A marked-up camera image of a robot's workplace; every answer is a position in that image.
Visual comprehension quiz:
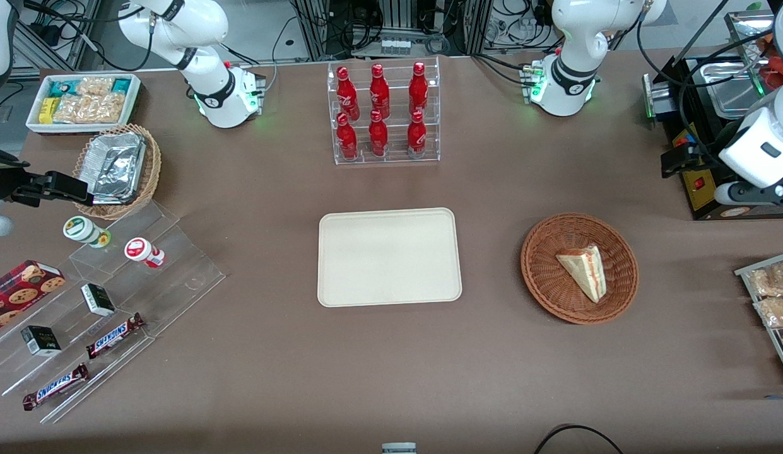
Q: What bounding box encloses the black cable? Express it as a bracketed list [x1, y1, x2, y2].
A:
[533, 424, 625, 454]

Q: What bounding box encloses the red cola bottle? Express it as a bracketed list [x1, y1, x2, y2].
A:
[368, 110, 389, 157]
[369, 63, 391, 119]
[407, 110, 428, 158]
[336, 66, 358, 120]
[409, 61, 429, 117]
[336, 112, 359, 160]

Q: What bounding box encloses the clear pastry bag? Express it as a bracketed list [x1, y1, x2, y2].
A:
[748, 262, 783, 298]
[754, 296, 783, 330]

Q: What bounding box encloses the clear acrylic bottle rack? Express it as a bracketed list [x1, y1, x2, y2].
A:
[327, 57, 441, 166]

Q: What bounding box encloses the red sausage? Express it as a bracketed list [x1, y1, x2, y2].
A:
[762, 54, 783, 90]

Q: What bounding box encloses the red cookie box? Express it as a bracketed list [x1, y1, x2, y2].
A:
[0, 260, 67, 335]

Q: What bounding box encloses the red lid yogurt cup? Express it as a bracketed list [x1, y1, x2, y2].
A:
[124, 237, 165, 269]

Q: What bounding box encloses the black food warmer machine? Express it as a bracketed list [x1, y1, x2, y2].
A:
[644, 9, 783, 221]

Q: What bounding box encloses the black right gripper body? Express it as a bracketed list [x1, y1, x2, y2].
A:
[0, 146, 49, 206]

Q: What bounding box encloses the cream plastic tray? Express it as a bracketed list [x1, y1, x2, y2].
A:
[317, 207, 462, 308]

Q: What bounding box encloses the aluminium frame rack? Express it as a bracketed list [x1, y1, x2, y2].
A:
[292, 0, 494, 61]

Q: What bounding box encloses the snickers bar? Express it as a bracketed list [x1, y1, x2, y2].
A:
[85, 313, 146, 360]
[22, 363, 90, 412]

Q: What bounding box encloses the silver foil container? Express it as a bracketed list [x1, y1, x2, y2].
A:
[82, 131, 147, 206]

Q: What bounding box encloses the clear cracker bag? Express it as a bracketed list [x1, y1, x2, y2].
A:
[77, 77, 115, 96]
[54, 93, 127, 124]

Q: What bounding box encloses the light wicker basket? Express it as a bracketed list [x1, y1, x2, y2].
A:
[73, 124, 162, 221]

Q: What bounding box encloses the white snack bin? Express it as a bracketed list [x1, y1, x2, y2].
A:
[25, 73, 143, 136]

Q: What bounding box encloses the small black box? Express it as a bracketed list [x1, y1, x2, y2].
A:
[20, 325, 62, 358]
[81, 283, 116, 317]

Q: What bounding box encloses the clear acrylic stepped display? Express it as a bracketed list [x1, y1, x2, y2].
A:
[0, 201, 227, 424]

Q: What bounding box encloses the tray of packaged snacks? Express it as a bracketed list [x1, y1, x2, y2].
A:
[735, 251, 783, 385]

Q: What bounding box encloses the triangular sandwich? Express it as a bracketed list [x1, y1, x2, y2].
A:
[555, 244, 608, 305]

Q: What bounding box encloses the brown wicker basket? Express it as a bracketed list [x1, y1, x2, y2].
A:
[521, 212, 639, 325]

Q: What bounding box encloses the steel warmer pan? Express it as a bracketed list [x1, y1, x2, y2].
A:
[700, 60, 769, 119]

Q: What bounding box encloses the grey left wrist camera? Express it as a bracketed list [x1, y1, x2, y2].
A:
[713, 182, 783, 206]

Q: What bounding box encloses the green lid yogurt cup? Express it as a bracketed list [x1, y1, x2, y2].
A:
[63, 216, 112, 249]

